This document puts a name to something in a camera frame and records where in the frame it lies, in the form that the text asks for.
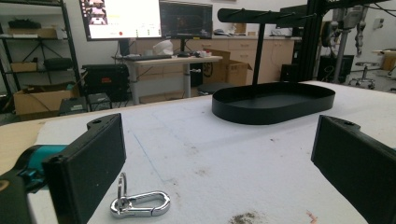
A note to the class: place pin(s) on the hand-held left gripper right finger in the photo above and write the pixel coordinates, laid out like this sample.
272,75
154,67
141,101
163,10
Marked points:
358,165

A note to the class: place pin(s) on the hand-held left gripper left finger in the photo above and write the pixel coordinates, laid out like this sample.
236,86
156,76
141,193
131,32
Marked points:
84,168

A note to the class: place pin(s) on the small black equipment box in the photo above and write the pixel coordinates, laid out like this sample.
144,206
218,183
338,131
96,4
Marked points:
99,101
73,106

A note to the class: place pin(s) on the large plain cardboard box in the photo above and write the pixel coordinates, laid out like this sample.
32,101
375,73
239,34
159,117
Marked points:
39,104

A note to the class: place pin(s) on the large black equipment case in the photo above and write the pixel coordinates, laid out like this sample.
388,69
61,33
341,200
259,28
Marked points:
106,82

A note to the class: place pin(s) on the metal stool with wheels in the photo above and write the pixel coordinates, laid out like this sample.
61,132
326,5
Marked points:
364,76

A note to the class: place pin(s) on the black hook stand with tray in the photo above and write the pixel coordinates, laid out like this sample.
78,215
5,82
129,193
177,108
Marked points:
271,109

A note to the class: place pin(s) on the black soft bag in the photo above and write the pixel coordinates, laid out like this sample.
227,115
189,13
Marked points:
58,63

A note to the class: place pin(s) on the small cardboard box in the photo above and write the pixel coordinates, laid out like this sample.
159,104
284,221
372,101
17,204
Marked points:
24,67

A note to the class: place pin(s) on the grey robot on stand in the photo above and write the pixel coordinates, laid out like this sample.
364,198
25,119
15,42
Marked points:
342,46

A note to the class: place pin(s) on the black keyboard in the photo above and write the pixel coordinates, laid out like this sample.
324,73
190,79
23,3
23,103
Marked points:
146,57

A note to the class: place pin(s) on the black metal shelf rack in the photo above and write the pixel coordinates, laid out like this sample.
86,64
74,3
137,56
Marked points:
69,37

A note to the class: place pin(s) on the white table mat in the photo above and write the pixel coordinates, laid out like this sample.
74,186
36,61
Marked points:
218,161

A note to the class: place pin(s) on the wooden cabinet row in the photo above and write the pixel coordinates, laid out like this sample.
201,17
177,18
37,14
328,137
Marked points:
274,56

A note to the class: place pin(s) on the light wooden desk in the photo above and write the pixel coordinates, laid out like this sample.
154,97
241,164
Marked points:
174,61

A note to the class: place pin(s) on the flat cardboard box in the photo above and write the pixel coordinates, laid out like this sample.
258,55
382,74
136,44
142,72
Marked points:
34,32

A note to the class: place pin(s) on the white crumpled bag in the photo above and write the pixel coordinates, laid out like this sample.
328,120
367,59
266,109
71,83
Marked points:
163,47

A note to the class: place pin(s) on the lit computer monitor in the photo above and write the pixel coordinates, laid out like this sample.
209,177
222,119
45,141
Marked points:
124,18

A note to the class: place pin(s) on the open cardboard box with print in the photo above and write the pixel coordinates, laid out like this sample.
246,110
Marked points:
229,73

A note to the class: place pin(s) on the dark computer monitor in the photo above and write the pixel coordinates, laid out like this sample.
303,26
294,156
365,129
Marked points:
185,20

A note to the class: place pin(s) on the black aluminium frame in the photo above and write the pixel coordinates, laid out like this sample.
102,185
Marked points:
313,43

